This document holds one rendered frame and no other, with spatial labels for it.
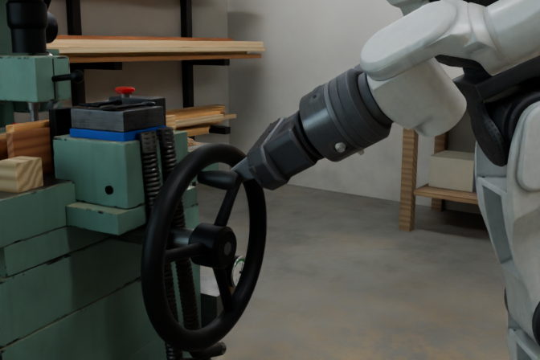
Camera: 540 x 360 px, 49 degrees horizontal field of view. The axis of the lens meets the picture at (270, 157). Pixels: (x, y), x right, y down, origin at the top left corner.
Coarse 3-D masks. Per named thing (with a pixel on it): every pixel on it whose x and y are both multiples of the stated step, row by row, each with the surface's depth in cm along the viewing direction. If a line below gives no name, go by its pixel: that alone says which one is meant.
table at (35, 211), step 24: (216, 168) 115; (0, 192) 76; (24, 192) 76; (48, 192) 79; (72, 192) 83; (192, 192) 92; (0, 216) 73; (24, 216) 76; (48, 216) 79; (72, 216) 81; (96, 216) 79; (120, 216) 78; (144, 216) 82; (0, 240) 73
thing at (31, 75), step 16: (0, 64) 93; (16, 64) 91; (32, 64) 90; (48, 64) 92; (64, 64) 94; (0, 80) 93; (16, 80) 92; (32, 80) 90; (48, 80) 92; (0, 96) 94; (16, 96) 92; (32, 96) 91; (48, 96) 92; (64, 96) 95
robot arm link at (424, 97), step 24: (360, 72) 67; (408, 72) 60; (432, 72) 61; (336, 96) 65; (360, 96) 64; (384, 96) 62; (408, 96) 62; (432, 96) 62; (456, 96) 64; (360, 120) 64; (384, 120) 65; (408, 120) 64; (432, 120) 64; (456, 120) 64; (360, 144) 66
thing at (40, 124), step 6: (48, 120) 90; (6, 126) 84; (12, 126) 84; (18, 126) 84; (24, 126) 85; (30, 126) 86; (36, 126) 87; (42, 126) 88; (48, 126) 89; (6, 132) 84
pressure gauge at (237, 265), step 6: (234, 258) 113; (240, 258) 113; (228, 264) 112; (234, 264) 112; (240, 264) 114; (228, 270) 112; (234, 270) 112; (240, 270) 114; (228, 276) 112; (234, 276) 112; (228, 282) 112; (234, 282) 112
